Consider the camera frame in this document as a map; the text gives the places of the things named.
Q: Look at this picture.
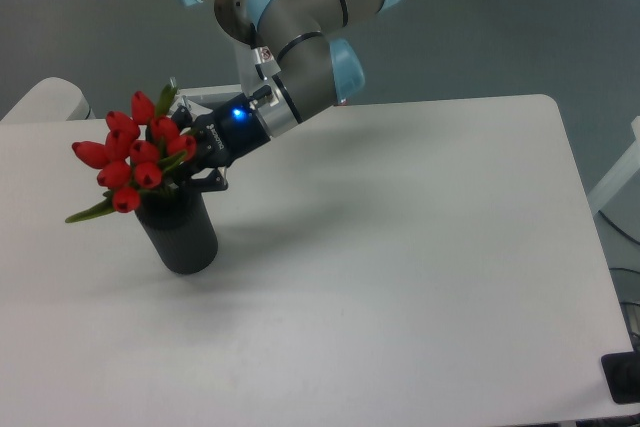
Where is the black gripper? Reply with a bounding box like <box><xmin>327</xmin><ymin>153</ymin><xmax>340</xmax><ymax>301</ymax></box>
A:
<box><xmin>169</xmin><ymin>94</ymin><xmax>270</xmax><ymax>193</ymax></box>

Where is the red tulip bouquet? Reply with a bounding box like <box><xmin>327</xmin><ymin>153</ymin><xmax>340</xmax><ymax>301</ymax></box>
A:
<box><xmin>65</xmin><ymin>84</ymin><xmax>196</xmax><ymax>224</ymax></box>

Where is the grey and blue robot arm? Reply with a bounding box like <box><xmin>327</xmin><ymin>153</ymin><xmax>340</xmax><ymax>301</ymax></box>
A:
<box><xmin>174</xmin><ymin>0</ymin><xmax>401</xmax><ymax>191</ymax></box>

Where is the black ribbed vase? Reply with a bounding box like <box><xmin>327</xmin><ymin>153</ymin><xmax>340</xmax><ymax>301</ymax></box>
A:
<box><xmin>135</xmin><ymin>189</ymin><xmax>218</xmax><ymax>275</ymax></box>

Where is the white side table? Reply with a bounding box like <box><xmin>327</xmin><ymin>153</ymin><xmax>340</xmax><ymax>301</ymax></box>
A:
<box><xmin>1</xmin><ymin>77</ymin><xmax>96</xmax><ymax>124</ymax></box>

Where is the black device at table edge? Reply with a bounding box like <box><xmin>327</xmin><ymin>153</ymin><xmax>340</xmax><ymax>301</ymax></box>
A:
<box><xmin>601</xmin><ymin>351</ymin><xmax>639</xmax><ymax>405</ymax></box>

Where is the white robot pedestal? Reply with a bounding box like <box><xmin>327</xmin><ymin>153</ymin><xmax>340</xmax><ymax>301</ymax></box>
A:
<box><xmin>169</xmin><ymin>0</ymin><xmax>351</xmax><ymax>116</ymax></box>

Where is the white frame at right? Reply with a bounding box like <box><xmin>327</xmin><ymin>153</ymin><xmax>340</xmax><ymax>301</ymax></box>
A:
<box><xmin>587</xmin><ymin>117</ymin><xmax>639</xmax><ymax>217</ymax></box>

